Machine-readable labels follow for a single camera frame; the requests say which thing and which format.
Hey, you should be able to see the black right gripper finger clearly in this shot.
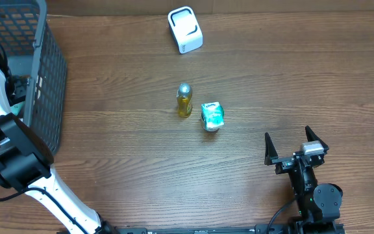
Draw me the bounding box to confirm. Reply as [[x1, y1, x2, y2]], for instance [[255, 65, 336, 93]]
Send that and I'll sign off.
[[264, 132, 279, 165], [305, 125, 329, 151]]

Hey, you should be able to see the green lidded jar with tissues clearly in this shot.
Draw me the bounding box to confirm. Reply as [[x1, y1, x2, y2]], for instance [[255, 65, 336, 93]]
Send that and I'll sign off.
[[201, 102, 225, 132]]

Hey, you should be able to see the yellow liquid bottle silver cap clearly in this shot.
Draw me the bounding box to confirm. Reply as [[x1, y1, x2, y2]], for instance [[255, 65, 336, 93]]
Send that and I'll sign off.
[[177, 83, 193, 118]]

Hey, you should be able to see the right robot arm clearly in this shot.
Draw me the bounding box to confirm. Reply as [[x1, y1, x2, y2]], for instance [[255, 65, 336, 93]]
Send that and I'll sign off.
[[264, 126, 345, 233]]

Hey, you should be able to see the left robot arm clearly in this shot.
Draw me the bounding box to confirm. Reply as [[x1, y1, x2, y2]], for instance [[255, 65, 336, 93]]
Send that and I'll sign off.
[[0, 47, 116, 233]]

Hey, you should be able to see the white barcode scanner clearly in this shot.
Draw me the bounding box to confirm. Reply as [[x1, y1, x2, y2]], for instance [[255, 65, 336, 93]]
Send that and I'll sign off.
[[168, 6, 203, 54]]

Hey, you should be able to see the dark grey plastic basket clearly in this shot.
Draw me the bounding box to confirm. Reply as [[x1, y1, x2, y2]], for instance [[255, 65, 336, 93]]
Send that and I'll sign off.
[[0, 0, 68, 153]]

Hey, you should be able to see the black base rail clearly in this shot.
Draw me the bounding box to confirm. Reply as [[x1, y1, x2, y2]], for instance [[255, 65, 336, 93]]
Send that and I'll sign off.
[[95, 224, 345, 234]]

